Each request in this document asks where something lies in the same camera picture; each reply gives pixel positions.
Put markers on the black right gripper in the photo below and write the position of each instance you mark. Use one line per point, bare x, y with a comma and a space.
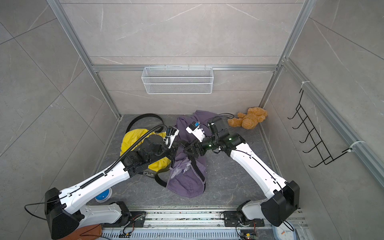
195, 146

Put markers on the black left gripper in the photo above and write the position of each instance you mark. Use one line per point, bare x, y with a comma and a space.
172, 150

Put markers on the yellow trousers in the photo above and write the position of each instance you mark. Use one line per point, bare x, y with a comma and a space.
131, 137

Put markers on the purple garment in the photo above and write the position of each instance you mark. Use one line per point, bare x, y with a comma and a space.
184, 180

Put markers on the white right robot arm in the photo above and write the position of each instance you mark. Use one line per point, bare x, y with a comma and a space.
282, 197

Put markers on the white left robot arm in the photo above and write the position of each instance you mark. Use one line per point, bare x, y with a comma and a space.
67, 210

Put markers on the brown teddy bear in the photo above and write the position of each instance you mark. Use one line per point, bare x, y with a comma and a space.
250, 120

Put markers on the blue white round button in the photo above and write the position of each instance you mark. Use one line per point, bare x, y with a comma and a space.
104, 196

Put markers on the brown leather object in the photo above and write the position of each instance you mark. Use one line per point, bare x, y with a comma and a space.
92, 232

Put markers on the white analog clock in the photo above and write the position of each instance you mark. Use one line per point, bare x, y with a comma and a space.
284, 232

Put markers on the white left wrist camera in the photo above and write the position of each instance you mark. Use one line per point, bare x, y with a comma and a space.
171, 134

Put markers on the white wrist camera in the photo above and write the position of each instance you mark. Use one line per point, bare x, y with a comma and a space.
171, 134
195, 129

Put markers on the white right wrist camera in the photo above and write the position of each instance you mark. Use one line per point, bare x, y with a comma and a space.
195, 129

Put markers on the white wire mesh basket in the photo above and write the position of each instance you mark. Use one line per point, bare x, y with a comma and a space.
178, 80

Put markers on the metal base rail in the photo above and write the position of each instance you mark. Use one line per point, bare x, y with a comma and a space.
199, 223

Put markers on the black wire hook rack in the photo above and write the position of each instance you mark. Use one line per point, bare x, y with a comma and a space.
313, 136

